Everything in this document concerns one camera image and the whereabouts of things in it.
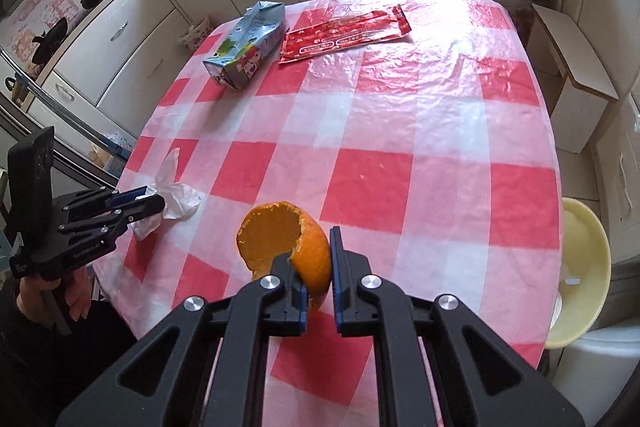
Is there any pink wall sticker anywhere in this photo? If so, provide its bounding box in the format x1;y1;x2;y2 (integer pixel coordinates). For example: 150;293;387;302
7;0;94;64

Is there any white tissue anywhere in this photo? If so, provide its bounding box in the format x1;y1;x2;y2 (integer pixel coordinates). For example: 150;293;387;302
132;149;204;241

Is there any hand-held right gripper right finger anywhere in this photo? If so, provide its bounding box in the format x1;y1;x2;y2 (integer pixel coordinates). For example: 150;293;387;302
329;226;586;427

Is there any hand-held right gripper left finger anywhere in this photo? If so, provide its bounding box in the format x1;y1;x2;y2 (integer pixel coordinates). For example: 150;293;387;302
55;252;310;427

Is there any red white checkered tablecloth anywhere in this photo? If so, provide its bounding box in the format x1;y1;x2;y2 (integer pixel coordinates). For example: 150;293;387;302
92;0;563;408

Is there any blue milk carton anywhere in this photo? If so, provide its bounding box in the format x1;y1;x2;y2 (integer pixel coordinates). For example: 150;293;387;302
202;1;286;92

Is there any person's left hand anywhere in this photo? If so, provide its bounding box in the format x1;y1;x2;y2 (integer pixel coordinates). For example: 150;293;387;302
17;267;92;334

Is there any orange peel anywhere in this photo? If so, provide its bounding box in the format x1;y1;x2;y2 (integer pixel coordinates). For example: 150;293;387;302
236;201;333;311

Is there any red snack wrapper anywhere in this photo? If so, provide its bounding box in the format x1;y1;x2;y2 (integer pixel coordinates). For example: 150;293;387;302
278;4;412;64

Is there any white plastic container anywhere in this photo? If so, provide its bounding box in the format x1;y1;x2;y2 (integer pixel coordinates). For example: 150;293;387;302
550;326;640;414

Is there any floral waste basket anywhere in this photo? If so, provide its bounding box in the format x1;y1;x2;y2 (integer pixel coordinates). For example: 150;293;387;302
181;17;211;50

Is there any white cardboard box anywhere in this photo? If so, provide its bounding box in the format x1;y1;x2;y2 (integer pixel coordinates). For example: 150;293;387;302
529;3;621;154

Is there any pale yellow plastic stool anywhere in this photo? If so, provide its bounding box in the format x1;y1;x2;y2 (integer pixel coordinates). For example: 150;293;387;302
544;197;612;351

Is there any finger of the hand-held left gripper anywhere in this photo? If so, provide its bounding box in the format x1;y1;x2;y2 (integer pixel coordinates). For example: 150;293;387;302
59;195;167;250
54;186;160;222

